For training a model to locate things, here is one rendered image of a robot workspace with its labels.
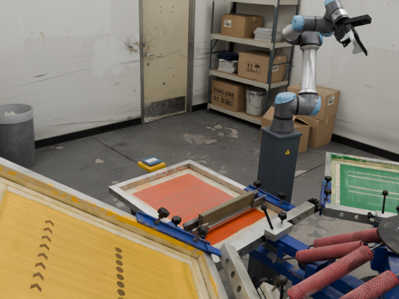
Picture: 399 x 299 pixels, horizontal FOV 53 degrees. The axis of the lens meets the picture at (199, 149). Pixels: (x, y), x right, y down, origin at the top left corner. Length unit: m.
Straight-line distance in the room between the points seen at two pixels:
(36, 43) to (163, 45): 1.92
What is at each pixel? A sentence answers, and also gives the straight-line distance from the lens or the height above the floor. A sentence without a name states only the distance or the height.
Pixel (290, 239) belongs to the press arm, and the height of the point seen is 1.04.
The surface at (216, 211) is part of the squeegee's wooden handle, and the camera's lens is 1.88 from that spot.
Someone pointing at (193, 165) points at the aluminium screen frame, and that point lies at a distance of 2.47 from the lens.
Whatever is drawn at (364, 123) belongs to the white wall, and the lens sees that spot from 5.76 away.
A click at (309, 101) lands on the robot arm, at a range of 2.46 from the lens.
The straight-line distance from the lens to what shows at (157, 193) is 2.22.
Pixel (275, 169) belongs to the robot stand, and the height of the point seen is 0.99.
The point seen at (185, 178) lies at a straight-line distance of 2.37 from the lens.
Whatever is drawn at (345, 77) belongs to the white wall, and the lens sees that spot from 5.79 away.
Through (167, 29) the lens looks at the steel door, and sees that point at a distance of 6.23.
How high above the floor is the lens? 2.03
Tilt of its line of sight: 23 degrees down
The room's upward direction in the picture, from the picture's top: 2 degrees clockwise
